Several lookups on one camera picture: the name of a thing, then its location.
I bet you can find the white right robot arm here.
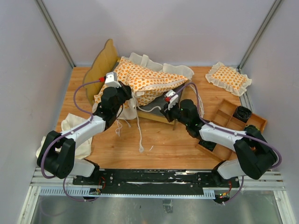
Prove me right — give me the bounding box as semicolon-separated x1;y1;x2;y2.
161;99;279;187

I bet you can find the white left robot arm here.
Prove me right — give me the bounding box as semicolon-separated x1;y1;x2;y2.
37;82;132;185

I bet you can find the duck print bed cover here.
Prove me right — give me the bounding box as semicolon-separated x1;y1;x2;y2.
90;52;206;154

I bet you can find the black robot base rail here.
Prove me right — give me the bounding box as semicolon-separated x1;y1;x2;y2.
33;168;285;199

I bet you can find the duck print small pillow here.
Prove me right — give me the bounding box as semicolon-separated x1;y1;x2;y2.
205;62;252;97

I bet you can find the cream cloth pile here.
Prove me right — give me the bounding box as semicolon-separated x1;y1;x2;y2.
36;113;94;161

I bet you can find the dark rolled sock upper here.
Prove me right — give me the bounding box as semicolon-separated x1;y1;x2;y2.
233;106;252;123

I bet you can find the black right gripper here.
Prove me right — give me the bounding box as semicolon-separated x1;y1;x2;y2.
160;100;189;126

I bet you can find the wooden compartment organizer box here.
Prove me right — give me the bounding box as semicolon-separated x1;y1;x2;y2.
196;99;267;162

